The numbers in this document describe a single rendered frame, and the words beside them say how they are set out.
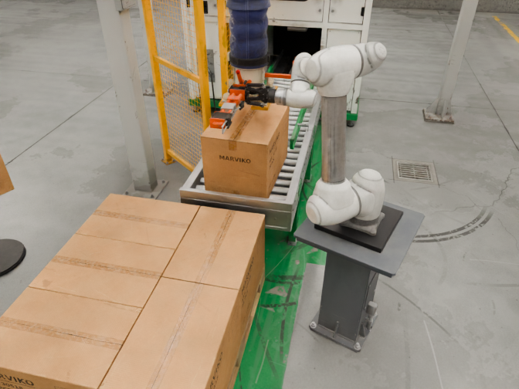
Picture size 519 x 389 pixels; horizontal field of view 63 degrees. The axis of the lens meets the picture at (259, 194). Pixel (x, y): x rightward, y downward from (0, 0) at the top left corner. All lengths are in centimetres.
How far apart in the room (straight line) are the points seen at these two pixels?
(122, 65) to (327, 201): 196
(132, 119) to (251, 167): 126
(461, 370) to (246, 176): 158
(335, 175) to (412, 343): 124
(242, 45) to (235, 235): 103
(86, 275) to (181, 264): 46
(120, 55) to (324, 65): 190
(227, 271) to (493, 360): 155
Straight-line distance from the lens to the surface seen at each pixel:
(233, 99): 222
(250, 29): 239
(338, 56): 167
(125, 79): 329
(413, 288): 298
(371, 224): 208
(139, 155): 355
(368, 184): 194
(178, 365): 185
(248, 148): 241
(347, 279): 226
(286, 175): 285
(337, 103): 172
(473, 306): 302
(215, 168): 255
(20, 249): 346
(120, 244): 241
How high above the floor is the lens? 208
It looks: 35 degrees down
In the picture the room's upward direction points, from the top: straight up
